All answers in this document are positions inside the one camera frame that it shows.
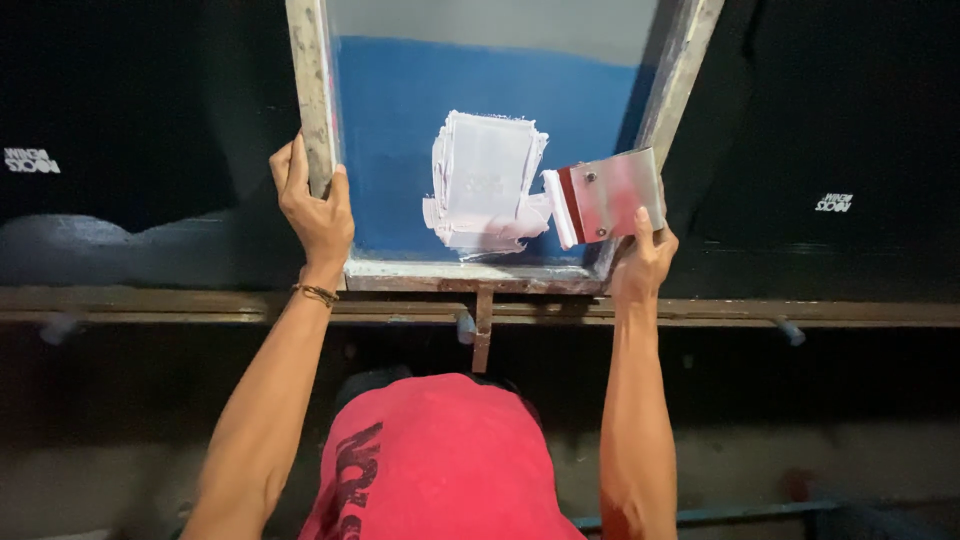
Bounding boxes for white printing ink patch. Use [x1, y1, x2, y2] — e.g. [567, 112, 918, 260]
[421, 110, 555, 260]

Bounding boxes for person's right hand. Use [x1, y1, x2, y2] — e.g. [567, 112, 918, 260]
[610, 206, 680, 297]

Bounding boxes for rusty metal table rail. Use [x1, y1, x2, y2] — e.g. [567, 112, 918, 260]
[0, 285, 960, 375]

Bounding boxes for black garment with white print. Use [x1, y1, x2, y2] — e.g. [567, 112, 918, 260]
[0, 0, 303, 234]
[660, 0, 960, 301]

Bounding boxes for wooden screen printing frame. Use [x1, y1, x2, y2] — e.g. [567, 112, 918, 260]
[285, 0, 726, 294]

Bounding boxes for braided wrist bracelet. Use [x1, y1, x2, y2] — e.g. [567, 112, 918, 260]
[291, 282, 341, 309]

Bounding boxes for person's left hand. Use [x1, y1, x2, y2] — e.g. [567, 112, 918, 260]
[268, 132, 356, 278]

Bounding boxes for person's red printed shirt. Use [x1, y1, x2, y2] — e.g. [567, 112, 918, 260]
[297, 372, 588, 540]

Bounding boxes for metal squeegee with red blade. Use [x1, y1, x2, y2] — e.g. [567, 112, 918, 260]
[541, 147, 668, 251]

